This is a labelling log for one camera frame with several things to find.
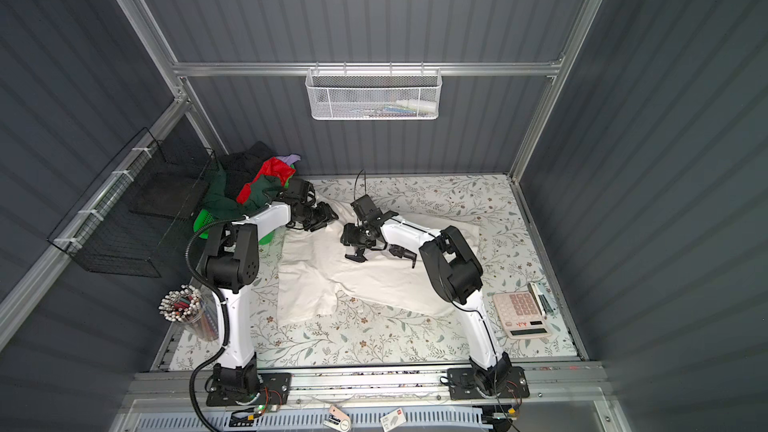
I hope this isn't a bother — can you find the white printed t shirt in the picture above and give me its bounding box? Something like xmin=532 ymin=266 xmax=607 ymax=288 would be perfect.
xmin=277 ymin=199 xmax=453 ymax=325

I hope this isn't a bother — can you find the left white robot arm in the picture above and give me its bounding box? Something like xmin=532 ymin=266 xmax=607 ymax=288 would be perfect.
xmin=193 ymin=179 xmax=338 ymax=406

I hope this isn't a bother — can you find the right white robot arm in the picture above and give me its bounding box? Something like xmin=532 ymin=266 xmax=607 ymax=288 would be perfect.
xmin=340 ymin=195 xmax=512 ymax=397

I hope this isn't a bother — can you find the purple t shirt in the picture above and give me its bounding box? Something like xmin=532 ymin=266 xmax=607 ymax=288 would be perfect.
xmin=277 ymin=154 xmax=302 ymax=166

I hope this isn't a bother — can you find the red t shirt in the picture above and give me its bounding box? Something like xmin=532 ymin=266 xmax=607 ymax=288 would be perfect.
xmin=235 ymin=157 xmax=296 ymax=205

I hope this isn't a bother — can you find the black t shirt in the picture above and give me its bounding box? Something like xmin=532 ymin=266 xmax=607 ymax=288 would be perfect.
xmin=219 ymin=141 xmax=276 ymax=199

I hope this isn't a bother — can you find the dark green t shirt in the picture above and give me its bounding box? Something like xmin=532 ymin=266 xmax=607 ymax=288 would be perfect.
xmin=200 ymin=158 xmax=295 ymax=220

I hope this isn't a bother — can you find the green laundry basket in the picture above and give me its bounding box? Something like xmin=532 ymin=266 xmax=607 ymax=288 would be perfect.
xmin=193 ymin=209 xmax=274 ymax=245

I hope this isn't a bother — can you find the white bottle in basket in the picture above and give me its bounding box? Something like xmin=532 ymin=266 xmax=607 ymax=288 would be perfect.
xmin=395 ymin=99 xmax=438 ymax=115

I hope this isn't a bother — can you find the cup of markers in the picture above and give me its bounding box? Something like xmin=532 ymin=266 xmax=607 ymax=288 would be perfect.
xmin=158 ymin=285 xmax=219 ymax=342

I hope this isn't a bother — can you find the pink calculator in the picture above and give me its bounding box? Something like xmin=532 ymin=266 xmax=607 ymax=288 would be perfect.
xmin=492 ymin=292 xmax=551 ymax=339

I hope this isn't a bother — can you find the white tag with red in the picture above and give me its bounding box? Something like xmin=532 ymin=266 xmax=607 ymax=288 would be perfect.
xmin=380 ymin=408 xmax=407 ymax=432

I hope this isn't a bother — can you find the white tag left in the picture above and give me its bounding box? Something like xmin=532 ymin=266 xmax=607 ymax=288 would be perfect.
xmin=323 ymin=405 xmax=352 ymax=432

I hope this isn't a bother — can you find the white wire mesh basket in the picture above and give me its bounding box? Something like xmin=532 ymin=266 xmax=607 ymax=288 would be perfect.
xmin=305 ymin=70 xmax=443 ymax=121

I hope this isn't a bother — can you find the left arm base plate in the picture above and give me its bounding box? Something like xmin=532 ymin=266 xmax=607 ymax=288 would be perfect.
xmin=205 ymin=368 xmax=292 ymax=407

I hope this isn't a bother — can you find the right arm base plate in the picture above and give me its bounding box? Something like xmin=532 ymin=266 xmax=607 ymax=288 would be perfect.
xmin=440 ymin=366 xmax=530 ymax=401

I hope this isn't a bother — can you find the black wire mesh basket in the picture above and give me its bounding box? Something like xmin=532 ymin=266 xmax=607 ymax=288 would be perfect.
xmin=48 ymin=123 xmax=216 ymax=279

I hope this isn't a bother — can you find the aluminium mounting rail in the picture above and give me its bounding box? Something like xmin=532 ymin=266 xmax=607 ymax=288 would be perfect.
xmin=120 ymin=361 xmax=615 ymax=412

